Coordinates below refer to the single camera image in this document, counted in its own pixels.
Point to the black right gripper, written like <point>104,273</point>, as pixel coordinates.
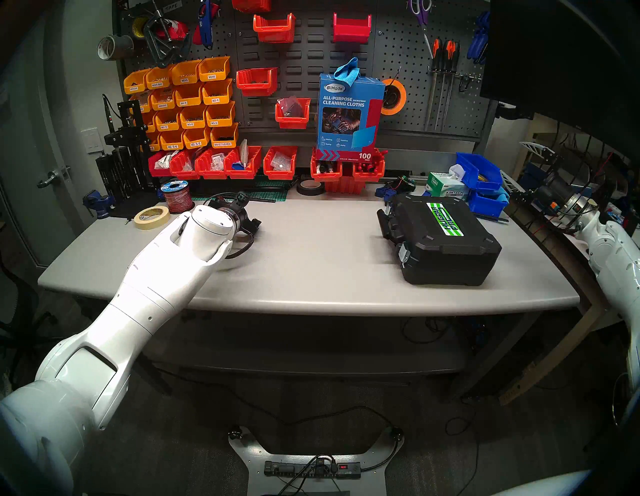
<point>557,195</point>

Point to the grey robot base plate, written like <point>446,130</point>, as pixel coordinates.
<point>372,482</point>

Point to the dark grey pegboard panel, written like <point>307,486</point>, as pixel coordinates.
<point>320,50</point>

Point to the green cutting mat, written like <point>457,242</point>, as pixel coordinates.
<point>270,195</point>

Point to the green white Kimtech tissue box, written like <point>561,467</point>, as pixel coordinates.
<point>445,187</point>

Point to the black plastic tool box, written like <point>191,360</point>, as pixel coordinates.
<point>425,250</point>

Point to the blue cleaning cloths box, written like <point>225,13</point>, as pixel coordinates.
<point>350,102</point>

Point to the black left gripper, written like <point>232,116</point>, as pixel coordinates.
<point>242,212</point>

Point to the white wall switch plate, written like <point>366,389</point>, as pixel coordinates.
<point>92,141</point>

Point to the wooden side table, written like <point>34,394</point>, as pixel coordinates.
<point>550,358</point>

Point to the black power strip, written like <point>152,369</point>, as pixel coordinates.
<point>295,469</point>

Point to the black tape roll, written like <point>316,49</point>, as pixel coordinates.
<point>300,190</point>

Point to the yellow parts bin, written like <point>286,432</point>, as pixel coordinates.
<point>185,72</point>
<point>167,120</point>
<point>136,81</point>
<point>224,135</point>
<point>162,98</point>
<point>150,122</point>
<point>154,142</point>
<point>214,68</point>
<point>192,117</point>
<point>158,77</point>
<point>196,137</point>
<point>171,140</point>
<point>142,102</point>
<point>188,95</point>
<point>220,114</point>
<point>217,91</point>

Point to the maroon plastic bag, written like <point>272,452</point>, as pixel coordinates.
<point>292,106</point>

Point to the large black clamp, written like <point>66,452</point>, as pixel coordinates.
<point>152,45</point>

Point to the dark blue plastic crate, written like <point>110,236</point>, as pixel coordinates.
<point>527,182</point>

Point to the large blue plastic bin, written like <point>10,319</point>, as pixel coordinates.
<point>477,167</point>

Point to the blue bench vise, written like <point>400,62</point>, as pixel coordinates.
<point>97,202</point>

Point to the black metal fixture stand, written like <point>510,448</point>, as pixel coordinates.
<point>125,135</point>

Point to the red parts bin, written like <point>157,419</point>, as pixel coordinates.
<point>292,120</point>
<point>250,5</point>
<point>326,175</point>
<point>256,82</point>
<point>369,175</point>
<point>157,170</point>
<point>243,170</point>
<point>352,32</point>
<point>274,32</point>
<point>212,171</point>
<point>280,172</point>
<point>345,187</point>
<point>184,171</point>

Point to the grey duct tape roll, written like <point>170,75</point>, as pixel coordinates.
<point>122,46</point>

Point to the blue hanging spring clamps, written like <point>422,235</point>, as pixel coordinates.
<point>480,37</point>

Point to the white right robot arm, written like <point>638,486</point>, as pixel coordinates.
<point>615,260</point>

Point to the yellow tape roll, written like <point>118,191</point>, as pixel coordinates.
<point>136,27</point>

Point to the blue plastic clamp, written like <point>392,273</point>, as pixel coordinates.
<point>387,192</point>

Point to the black monitor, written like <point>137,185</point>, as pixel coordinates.
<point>565,50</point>

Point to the black office chair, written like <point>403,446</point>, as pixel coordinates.
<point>20,305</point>

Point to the beige masking tape roll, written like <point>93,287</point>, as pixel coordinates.
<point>150,226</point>

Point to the blue microfiber cloth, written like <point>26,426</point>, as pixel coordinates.
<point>347,70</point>

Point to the orange tape roll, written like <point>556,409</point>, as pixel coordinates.
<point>402,95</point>

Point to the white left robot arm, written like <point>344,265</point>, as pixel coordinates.
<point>150,285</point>

